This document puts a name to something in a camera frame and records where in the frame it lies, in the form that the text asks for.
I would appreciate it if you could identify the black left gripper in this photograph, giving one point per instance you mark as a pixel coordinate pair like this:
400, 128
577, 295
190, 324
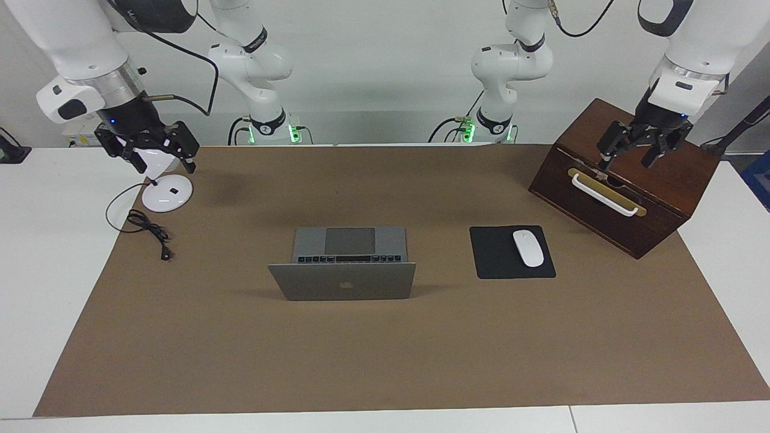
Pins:
656, 120

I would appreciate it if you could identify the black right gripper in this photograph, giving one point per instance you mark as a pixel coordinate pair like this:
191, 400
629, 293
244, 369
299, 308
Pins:
135, 120

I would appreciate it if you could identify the silver laptop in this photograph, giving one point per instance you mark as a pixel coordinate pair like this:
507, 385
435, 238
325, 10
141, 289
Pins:
343, 282

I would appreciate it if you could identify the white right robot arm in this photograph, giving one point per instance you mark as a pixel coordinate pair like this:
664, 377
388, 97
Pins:
252, 60

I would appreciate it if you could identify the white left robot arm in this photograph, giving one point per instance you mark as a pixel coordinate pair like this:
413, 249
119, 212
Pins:
511, 60

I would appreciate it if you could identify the white desk lamp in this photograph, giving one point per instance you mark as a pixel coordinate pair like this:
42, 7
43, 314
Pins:
162, 195

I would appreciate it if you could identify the dark brown wooden box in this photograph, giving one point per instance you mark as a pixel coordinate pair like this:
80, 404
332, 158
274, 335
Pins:
662, 198

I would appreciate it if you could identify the white power strip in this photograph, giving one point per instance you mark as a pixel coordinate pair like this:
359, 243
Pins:
75, 133

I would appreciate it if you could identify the black stand pole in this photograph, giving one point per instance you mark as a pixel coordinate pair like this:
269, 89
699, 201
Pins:
743, 125

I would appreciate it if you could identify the blue crate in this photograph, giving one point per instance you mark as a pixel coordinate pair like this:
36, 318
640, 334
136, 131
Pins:
759, 180

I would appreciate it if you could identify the white computer mouse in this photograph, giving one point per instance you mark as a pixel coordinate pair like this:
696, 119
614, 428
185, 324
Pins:
528, 248

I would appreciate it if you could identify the black mouse pad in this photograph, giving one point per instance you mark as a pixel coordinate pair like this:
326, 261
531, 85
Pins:
496, 255

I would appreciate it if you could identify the brown table mat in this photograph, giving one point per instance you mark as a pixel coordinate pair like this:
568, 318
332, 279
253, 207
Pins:
385, 355

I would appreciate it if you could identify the black clamp mount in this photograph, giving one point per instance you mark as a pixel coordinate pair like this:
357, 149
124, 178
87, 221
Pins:
12, 153

